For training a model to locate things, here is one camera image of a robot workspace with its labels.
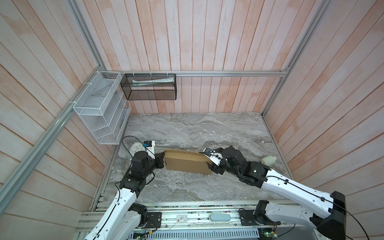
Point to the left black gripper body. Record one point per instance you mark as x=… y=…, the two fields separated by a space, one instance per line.
x=157 y=162

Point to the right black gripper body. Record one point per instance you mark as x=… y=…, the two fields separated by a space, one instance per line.
x=223 y=166

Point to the brown cardboard box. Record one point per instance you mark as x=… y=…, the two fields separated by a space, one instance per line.
x=190 y=162

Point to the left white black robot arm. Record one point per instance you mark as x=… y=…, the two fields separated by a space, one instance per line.
x=124 y=215

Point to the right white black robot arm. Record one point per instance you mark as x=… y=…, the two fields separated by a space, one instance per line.
x=319 y=210

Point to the small white label box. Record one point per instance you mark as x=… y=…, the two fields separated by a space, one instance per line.
x=182 y=218

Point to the paper sheet in black basket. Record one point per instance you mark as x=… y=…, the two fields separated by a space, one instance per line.
x=158 y=82

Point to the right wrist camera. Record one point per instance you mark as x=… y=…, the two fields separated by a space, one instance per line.
x=214 y=156

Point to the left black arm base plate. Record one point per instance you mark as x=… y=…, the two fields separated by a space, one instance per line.
x=150 y=220

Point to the aluminium mounting rail frame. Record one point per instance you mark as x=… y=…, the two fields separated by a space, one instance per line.
x=199 y=226

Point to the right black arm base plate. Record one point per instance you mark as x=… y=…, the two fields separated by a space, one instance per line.
x=248 y=218

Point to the grey oval device on rail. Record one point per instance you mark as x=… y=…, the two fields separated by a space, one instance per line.
x=220 y=217

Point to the black wire mesh basket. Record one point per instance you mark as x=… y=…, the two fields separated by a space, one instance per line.
x=148 y=93

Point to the white wire mesh shelf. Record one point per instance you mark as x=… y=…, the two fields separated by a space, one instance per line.
x=103 y=108

